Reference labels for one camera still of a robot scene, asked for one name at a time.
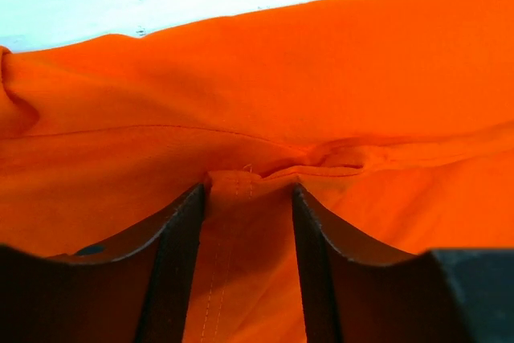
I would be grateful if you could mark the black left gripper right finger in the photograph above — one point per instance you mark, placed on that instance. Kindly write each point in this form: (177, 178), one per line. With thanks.
(355, 288)

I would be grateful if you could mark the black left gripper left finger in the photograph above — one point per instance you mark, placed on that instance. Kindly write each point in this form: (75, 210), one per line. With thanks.
(132, 287)

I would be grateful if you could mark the orange t shirt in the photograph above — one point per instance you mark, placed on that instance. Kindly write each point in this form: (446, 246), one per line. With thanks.
(397, 115)

